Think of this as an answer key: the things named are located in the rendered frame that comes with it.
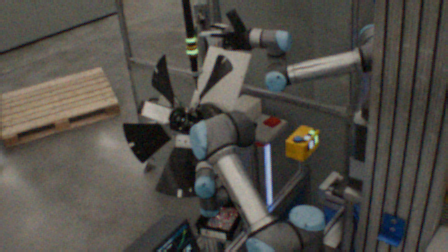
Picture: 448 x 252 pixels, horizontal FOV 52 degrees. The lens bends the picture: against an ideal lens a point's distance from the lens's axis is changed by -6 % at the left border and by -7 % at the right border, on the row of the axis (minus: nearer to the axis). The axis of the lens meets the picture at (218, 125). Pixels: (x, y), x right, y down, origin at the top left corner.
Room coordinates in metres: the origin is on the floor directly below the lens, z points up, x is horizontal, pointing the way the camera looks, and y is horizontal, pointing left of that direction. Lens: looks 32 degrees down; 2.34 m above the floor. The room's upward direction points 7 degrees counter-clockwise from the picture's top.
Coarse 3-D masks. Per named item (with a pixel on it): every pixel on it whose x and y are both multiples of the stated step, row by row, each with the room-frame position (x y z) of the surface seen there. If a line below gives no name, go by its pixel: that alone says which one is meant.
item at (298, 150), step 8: (304, 128) 1.95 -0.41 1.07; (312, 128) 1.94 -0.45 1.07; (304, 136) 1.88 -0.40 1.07; (312, 136) 1.87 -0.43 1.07; (288, 144) 1.85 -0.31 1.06; (296, 144) 1.82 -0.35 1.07; (304, 144) 1.81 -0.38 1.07; (288, 152) 1.85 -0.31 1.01; (296, 152) 1.82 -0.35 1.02; (304, 152) 1.80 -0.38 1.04; (304, 160) 1.80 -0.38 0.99
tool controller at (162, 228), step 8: (168, 216) 1.24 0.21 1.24; (176, 216) 1.23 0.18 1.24; (160, 224) 1.21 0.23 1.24; (168, 224) 1.19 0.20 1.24; (176, 224) 1.18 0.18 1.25; (184, 224) 1.19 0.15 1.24; (144, 232) 1.18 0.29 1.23; (152, 232) 1.17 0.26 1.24; (160, 232) 1.16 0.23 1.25; (168, 232) 1.14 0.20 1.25; (176, 232) 1.15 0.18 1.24; (184, 232) 1.17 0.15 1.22; (192, 232) 1.19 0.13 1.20; (136, 240) 1.14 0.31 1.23; (144, 240) 1.13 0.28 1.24; (152, 240) 1.12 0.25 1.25; (160, 240) 1.11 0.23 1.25; (168, 240) 1.12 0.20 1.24; (176, 240) 1.14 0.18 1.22; (184, 240) 1.16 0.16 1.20; (192, 240) 1.18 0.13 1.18; (128, 248) 1.11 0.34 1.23; (136, 248) 1.10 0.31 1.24; (144, 248) 1.09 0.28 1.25; (152, 248) 1.08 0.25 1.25; (160, 248) 1.09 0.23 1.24; (168, 248) 1.11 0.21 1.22; (176, 248) 1.12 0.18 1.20; (184, 248) 1.14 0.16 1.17; (192, 248) 1.16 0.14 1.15
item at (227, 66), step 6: (216, 60) 2.12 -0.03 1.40; (222, 60) 2.05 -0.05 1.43; (228, 60) 2.00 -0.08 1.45; (216, 66) 2.07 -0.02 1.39; (222, 66) 2.00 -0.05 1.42; (228, 66) 1.96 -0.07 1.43; (216, 72) 2.01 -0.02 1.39; (222, 72) 1.96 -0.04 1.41; (228, 72) 1.93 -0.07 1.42; (210, 78) 2.03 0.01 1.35; (216, 78) 1.96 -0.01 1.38; (222, 78) 1.93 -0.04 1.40; (210, 84) 1.97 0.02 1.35; (204, 90) 1.98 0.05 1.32
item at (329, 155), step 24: (144, 72) 3.15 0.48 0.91; (144, 96) 3.19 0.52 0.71; (192, 96) 2.88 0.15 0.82; (240, 96) 2.62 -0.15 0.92; (144, 120) 3.22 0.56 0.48; (288, 120) 2.41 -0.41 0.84; (312, 120) 2.31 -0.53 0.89; (336, 120) 2.21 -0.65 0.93; (168, 144) 3.08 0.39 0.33; (336, 144) 2.21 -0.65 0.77; (264, 168) 2.53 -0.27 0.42; (288, 168) 2.41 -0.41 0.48; (312, 168) 2.30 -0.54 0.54; (336, 168) 2.20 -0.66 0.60; (264, 192) 2.53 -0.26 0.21; (312, 192) 2.30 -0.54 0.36
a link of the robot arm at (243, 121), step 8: (232, 112) 1.42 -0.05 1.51; (240, 112) 1.43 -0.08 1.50; (240, 120) 1.39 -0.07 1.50; (248, 120) 1.41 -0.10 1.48; (240, 128) 1.37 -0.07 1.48; (248, 128) 1.39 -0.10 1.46; (240, 136) 1.37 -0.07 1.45; (248, 136) 1.39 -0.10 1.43; (240, 144) 1.41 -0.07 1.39; (248, 144) 1.42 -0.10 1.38; (240, 152) 1.44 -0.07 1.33; (248, 152) 1.45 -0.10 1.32; (240, 160) 1.45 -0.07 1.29; (248, 160) 1.47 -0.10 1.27
